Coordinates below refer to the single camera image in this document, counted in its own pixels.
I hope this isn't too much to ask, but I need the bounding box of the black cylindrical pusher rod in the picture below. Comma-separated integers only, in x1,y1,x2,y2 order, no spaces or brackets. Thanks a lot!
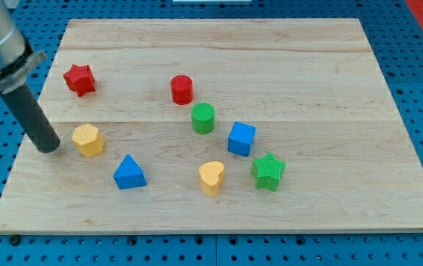
1,84,61,153

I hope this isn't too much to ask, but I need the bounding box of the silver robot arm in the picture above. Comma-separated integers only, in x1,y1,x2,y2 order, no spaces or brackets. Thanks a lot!
0,1,61,153

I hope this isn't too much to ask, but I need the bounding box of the red star block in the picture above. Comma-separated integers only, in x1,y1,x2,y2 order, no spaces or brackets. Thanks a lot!
63,64,95,97

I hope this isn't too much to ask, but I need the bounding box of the green star block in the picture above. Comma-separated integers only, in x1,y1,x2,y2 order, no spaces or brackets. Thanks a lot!
251,153,286,191

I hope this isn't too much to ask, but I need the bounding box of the yellow hexagon block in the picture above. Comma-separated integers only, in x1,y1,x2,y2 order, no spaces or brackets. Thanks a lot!
72,123,105,157

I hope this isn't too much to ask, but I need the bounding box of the blue triangle block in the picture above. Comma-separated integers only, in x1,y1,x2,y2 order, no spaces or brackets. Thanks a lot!
113,154,147,189

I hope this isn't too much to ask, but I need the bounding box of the red cylinder block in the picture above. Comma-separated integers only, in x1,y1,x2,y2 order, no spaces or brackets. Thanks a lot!
170,75,193,105

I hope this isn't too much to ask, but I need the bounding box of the green cylinder block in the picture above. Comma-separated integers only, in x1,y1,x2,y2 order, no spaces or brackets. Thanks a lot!
191,102,215,134

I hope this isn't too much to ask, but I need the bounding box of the wooden board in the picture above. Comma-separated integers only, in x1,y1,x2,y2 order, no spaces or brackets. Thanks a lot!
0,18,423,235

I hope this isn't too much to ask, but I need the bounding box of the yellow heart block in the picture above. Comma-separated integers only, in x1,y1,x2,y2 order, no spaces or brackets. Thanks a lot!
199,161,224,197

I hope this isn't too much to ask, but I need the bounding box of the blue cube block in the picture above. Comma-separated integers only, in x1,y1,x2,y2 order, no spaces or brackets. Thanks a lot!
227,122,256,157

